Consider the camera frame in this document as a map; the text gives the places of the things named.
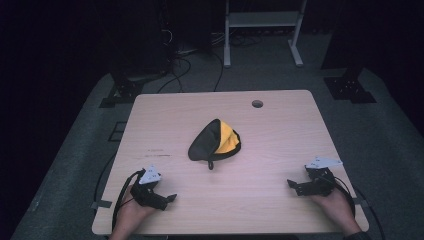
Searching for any tangle of cables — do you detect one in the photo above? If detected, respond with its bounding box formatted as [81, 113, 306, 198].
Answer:
[229, 33, 265, 48]

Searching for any person's right hand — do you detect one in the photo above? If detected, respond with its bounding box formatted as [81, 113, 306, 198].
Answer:
[309, 189, 358, 234]

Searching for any right hand-held gripper black cable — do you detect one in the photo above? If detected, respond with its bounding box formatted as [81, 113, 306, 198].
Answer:
[328, 174, 357, 218]

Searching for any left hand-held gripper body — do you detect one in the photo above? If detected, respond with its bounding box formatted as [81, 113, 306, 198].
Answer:
[130, 164, 168, 210]

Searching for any person's left hand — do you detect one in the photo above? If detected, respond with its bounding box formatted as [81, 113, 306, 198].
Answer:
[111, 194, 158, 236]

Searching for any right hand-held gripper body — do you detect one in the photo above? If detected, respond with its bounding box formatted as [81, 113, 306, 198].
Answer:
[301, 157, 343, 197]

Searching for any white metal stand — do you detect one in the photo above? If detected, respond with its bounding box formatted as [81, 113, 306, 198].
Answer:
[223, 0, 308, 69]

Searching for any black cable beside table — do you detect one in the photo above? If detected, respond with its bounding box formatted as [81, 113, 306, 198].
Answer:
[93, 152, 118, 214]
[353, 186, 386, 240]

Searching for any black stand base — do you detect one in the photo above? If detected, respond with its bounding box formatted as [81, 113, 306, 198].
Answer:
[99, 77, 145, 109]
[323, 68, 378, 105]

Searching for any black floor cable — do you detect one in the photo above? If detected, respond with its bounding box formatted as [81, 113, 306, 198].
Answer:
[156, 55, 193, 95]
[212, 52, 225, 93]

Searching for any hand-held gripper black cable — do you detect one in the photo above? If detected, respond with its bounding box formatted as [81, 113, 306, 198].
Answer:
[328, 174, 357, 218]
[111, 169, 146, 233]

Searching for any left hand-held gripper black cable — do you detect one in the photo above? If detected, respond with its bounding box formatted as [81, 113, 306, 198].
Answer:
[111, 169, 146, 233]

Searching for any black and yellow cloth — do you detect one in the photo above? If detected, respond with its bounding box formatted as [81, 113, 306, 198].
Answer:
[187, 118, 242, 171]

